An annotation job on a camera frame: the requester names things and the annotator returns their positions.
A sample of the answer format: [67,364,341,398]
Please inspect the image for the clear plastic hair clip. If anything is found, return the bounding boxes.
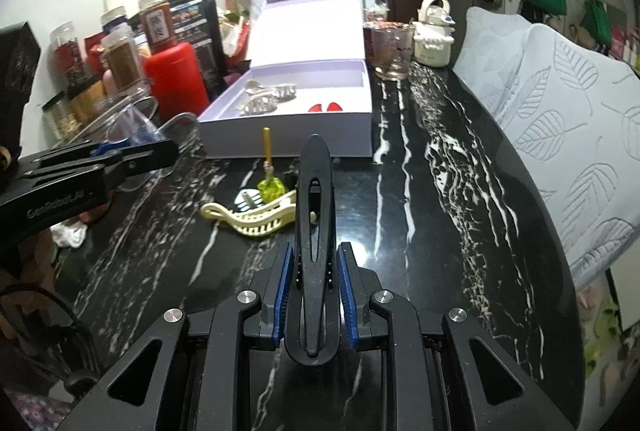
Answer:
[74,95,202,192]

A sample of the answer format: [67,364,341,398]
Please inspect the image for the black hair claw clip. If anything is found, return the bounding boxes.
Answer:
[284,135,341,367]

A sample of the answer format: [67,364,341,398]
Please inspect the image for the cream hair claw clip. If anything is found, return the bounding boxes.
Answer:
[200,191,297,238]

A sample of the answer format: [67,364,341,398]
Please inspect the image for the green flower gold hairpin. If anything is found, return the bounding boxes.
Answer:
[257,126,286,203]

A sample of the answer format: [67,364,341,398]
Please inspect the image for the small white striped hair clip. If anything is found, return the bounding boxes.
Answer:
[234,188,264,212]

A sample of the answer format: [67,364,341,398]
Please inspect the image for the red cylindrical canister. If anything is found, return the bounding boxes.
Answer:
[143,42,209,120]

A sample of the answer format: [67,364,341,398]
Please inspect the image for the brown spice plastic jar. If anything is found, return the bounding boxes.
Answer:
[101,24,146,95]

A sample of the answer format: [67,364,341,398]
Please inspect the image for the orange peel labelled jar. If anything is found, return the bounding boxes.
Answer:
[139,0,178,55]

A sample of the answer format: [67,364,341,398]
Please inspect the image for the black snack bag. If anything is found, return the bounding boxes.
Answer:
[168,0,228,102]

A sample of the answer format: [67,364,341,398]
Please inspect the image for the pearl silver hair claw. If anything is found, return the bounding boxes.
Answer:
[245,79,297,102]

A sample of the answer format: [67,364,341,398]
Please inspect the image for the lavender gift box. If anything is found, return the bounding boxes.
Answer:
[198,0,373,159]

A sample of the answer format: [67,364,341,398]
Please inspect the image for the near leaf pattern chair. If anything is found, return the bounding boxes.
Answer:
[487,22,640,289]

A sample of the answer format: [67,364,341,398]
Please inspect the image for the leaf pattern chair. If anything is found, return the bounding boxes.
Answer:
[487,22,640,289]
[454,7,532,116]

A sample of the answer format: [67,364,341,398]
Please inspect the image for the glass mug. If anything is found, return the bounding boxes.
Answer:
[372,24,413,81]

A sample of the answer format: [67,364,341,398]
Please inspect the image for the far leaf pattern chair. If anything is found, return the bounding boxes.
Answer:
[454,7,532,116]

